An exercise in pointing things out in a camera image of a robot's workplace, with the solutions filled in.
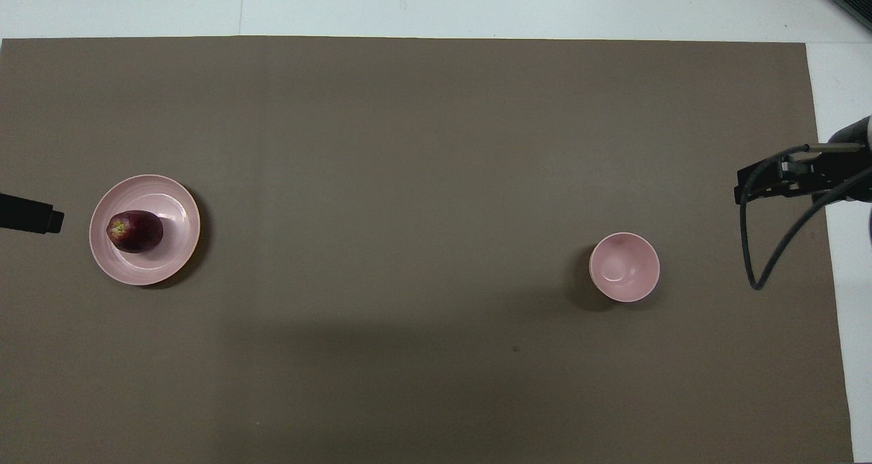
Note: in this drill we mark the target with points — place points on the brown table mat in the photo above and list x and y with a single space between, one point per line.
422 246

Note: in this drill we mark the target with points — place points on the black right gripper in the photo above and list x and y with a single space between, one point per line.
841 176

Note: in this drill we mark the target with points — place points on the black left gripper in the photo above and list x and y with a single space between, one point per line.
24 212

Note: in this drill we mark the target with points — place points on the pink bowl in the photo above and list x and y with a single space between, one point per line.
625 268

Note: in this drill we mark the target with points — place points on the pink plate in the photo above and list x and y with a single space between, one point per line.
170 259

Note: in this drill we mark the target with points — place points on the dark red apple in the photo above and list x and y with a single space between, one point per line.
136 232

